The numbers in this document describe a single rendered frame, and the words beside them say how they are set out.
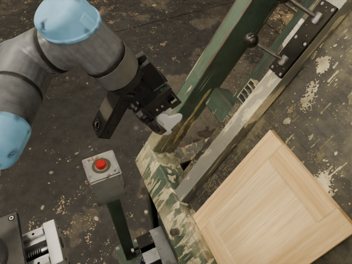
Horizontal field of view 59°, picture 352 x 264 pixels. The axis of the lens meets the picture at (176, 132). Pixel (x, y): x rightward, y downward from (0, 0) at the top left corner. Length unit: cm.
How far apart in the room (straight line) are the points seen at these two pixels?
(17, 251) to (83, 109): 189
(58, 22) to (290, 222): 69
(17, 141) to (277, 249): 69
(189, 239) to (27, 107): 76
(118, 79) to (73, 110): 226
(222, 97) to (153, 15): 282
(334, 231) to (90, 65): 63
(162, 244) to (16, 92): 90
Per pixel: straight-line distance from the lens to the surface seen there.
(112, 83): 50
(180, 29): 359
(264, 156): 89
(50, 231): 103
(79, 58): 47
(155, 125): 59
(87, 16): 45
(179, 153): 135
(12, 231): 102
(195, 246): 105
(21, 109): 43
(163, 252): 121
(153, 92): 57
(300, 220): 85
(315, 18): 84
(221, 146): 96
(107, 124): 58
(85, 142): 249
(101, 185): 117
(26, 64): 48
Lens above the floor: 188
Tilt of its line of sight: 50 degrees down
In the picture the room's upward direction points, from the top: straight up
